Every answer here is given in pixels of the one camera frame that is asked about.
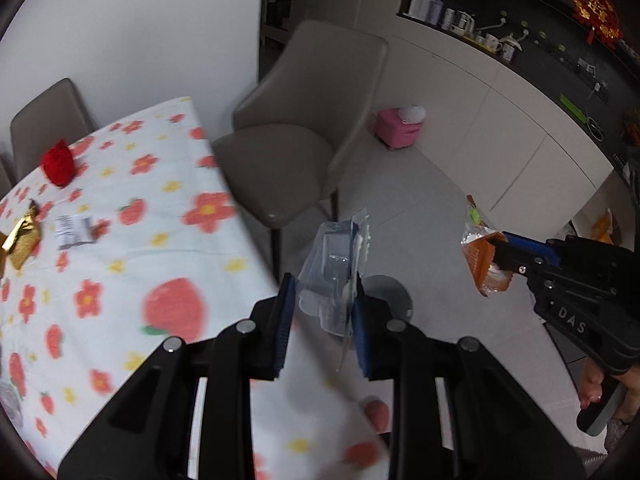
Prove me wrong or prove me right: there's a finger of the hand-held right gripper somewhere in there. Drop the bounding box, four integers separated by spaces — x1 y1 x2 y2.
502 231 563 266
487 240 548 281

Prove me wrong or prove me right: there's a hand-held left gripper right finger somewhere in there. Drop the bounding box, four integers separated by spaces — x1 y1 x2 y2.
350 276 586 480

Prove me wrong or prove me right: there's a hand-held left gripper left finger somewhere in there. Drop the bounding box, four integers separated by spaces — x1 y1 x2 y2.
57 274 301 480

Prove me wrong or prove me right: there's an orange snack wrapper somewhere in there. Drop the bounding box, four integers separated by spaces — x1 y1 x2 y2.
460 195 513 297

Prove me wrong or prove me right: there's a grey round waste bin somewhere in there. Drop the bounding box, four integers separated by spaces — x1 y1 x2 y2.
362 275 413 323

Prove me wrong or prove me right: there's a clear plastic blister package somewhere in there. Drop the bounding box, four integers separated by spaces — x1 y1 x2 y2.
297 208 373 373

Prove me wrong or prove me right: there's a gold foil wrapper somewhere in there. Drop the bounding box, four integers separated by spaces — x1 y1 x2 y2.
0 199 45 270

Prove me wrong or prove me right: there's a person's right hand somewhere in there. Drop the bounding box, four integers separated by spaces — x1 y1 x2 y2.
579 361 640 423

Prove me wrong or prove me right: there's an orange plastic bag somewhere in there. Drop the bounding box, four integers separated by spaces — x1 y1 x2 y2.
590 210 616 246

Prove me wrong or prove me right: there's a white sideboard cabinet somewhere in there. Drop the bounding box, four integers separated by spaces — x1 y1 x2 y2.
390 15 616 221

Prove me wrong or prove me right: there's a floral tablecloth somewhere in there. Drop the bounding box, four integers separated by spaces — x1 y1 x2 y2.
0 96 393 480

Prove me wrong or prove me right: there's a white fluffy ball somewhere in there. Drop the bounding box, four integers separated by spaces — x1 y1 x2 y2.
397 103 427 125

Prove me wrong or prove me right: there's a white paper receipt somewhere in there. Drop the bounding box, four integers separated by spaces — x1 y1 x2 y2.
54 214 96 250

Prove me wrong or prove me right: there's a white electric kettle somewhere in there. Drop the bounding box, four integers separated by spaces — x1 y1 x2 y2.
452 10 476 36

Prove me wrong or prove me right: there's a red cloth pouch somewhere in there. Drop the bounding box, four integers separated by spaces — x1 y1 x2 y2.
41 140 75 187

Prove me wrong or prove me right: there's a red paper wall decoration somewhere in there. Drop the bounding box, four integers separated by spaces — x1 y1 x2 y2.
570 0 623 48

